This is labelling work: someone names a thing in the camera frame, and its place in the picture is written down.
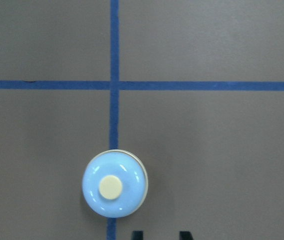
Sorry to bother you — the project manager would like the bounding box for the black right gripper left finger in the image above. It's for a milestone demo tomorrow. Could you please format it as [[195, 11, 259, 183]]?
[[131, 230, 143, 240]]

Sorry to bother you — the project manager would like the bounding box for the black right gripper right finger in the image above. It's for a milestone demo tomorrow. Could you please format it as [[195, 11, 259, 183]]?
[[179, 231, 193, 240]]

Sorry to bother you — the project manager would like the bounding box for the light blue call bell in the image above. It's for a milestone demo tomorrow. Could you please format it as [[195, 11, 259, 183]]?
[[82, 149, 149, 218]]

